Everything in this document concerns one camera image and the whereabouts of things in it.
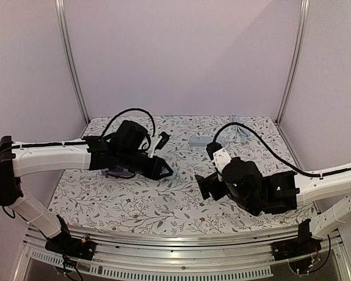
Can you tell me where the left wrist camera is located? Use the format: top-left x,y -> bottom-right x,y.
147,132 -> 170,158

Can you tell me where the right aluminium frame post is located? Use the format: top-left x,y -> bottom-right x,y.
275,0 -> 310,126

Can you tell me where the left aluminium frame post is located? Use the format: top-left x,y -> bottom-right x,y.
55,0 -> 90,125

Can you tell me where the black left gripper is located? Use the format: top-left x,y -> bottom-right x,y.
117,148 -> 173,180

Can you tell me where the aluminium frame post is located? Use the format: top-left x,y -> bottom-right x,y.
275,0 -> 310,126
55,0 -> 90,125

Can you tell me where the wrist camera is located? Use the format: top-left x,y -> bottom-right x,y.
206,142 -> 232,174
147,132 -> 170,158

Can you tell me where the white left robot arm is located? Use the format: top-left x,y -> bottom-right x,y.
0,120 -> 173,256

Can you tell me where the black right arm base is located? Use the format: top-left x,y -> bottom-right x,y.
271,235 -> 322,261

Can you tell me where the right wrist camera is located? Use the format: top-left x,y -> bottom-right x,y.
206,142 -> 232,174

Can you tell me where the floral patterned table mat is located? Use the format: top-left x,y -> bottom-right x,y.
48,115 -> 316,236

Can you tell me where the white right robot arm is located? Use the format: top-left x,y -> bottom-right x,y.
195,138 -> 351,261

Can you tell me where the light blue strip cable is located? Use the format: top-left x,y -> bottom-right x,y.
228,115 -> 252,144

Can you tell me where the aluminium front rail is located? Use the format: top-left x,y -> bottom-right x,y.
15,227 -> 351,280

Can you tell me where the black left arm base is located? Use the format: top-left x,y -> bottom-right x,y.
45,232 -> 97,261

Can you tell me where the light blue power strip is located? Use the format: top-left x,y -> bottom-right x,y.
188,135 -> 213,147

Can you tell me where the purple power strip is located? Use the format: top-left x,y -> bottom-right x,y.
101,167 -> 136,179

